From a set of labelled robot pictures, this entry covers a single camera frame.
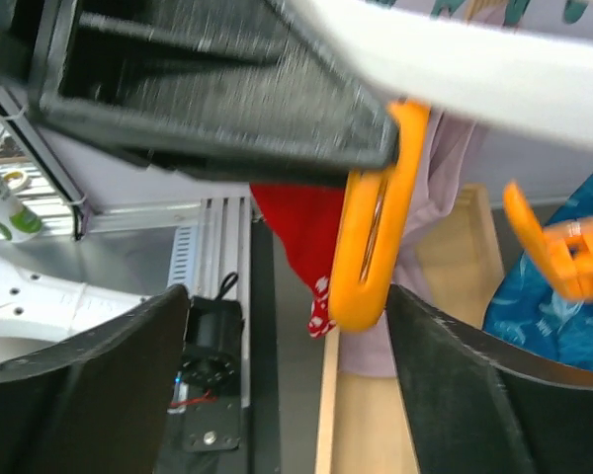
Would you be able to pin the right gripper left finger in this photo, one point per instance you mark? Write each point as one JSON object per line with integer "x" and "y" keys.
{"x": 96, "y": 402}

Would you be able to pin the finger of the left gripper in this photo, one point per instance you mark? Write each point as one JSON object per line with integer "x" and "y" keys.
{"x": 219, "y": 90}

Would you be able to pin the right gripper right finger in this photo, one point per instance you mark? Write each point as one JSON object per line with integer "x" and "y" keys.
{"x": 476, "y": 404}

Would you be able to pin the red christmas sock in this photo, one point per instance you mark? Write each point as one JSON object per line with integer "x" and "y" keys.
{"x": 306, "y": 220}

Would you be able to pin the white round clip hanger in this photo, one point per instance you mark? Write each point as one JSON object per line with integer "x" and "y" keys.
{"x": 533, "y": 83}

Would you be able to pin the blue leaf-pattern cloth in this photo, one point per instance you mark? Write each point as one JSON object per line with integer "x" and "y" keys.
{"x": 526, "y": 312}

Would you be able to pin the orange clothes peg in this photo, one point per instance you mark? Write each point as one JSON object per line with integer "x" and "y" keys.
{"x": 563, "y": 253}
{"x": 374, "y": 214}

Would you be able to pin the mauve grey cloth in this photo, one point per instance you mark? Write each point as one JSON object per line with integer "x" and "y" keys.
{"x": 450, "y": 142}

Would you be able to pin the white green bottle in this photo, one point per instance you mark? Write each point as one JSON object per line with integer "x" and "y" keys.
{"x": 17, "y": 222}

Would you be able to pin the wooden hanging rack frame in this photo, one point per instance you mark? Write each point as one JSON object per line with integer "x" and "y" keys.
{"x": 363, "y": 427}

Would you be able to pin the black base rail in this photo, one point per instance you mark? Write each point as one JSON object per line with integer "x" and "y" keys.
{"x": 224, "y": 416}

